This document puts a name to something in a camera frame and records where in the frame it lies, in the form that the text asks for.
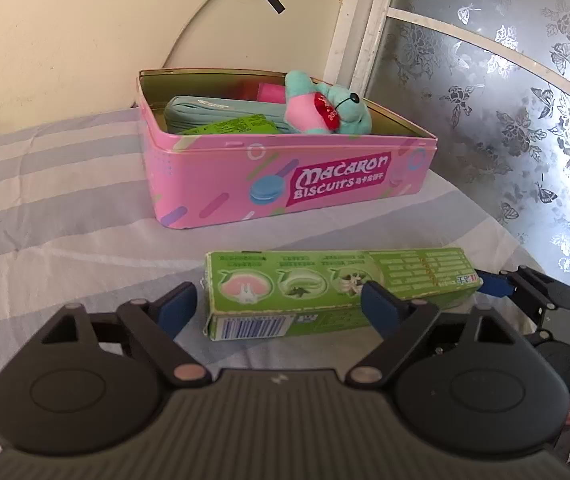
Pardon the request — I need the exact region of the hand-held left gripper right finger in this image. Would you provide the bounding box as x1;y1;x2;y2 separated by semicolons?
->
348;281;530;388

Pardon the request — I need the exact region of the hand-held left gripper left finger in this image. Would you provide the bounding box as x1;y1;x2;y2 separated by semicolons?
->
41;281;211;388

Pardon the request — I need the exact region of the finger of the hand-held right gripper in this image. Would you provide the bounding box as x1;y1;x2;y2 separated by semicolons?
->
479;265;570;329

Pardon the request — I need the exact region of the long green carton box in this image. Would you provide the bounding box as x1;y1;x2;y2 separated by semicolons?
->
202;246;483;343

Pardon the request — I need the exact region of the pink biscuit tin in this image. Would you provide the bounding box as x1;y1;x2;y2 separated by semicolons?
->
137;67;438;230

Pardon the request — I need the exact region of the green snack packet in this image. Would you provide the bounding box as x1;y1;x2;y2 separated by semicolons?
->
180;114;282;136

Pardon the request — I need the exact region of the teal pencil case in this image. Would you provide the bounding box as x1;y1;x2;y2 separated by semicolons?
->
164;95;290;136

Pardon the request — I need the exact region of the teal plush bear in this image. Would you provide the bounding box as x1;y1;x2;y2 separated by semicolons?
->
284;71;373;137

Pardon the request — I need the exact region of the pink packet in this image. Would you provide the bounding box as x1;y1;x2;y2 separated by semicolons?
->
257;81;286;105

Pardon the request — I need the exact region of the striped bed sheet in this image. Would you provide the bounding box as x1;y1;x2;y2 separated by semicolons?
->
0;105;556;441

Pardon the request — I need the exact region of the frosted floral window pane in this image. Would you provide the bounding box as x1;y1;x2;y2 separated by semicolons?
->
365;0;570;311

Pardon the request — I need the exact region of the white window frame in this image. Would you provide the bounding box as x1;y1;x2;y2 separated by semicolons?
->
332;0;570;121

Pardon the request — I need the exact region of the white wall cable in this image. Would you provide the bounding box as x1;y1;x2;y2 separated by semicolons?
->
162;0;236;68

